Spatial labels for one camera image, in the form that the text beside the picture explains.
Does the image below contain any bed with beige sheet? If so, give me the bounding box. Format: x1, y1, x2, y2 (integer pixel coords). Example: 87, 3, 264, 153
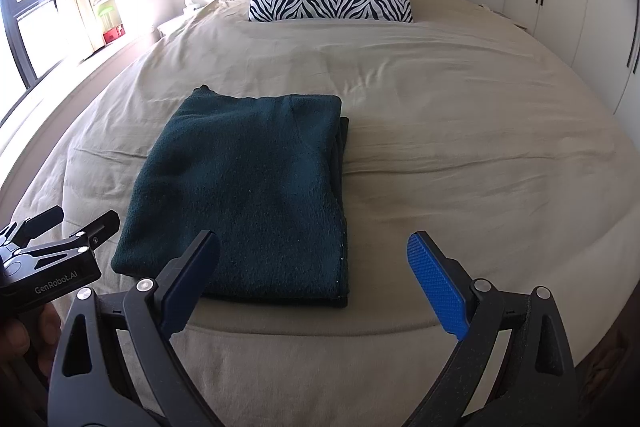
0, 0, 640, 427

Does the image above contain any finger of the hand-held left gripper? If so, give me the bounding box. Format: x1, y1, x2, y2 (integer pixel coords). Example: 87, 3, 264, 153
15, 211, 121, 264
0, 206, 65, 249

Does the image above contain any person's left hand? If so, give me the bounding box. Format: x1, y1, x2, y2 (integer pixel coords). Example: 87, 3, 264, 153
0, 306, 64, 364

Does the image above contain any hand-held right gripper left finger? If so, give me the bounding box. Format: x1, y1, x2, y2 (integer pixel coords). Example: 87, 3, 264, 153
47, 229, 221, 427

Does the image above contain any dark teal fleece sweater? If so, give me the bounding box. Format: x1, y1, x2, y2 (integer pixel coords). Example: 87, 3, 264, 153
111, 85, 351, 308

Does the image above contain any black framed window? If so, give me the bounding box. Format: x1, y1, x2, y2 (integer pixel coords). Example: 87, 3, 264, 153
0, 0, 57, 88

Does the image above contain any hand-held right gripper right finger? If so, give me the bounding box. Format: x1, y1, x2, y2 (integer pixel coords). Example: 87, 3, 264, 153
406, 230, 582, 427

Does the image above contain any white nightstand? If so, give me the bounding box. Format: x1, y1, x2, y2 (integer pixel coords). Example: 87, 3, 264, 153
157, 13, 197, 38

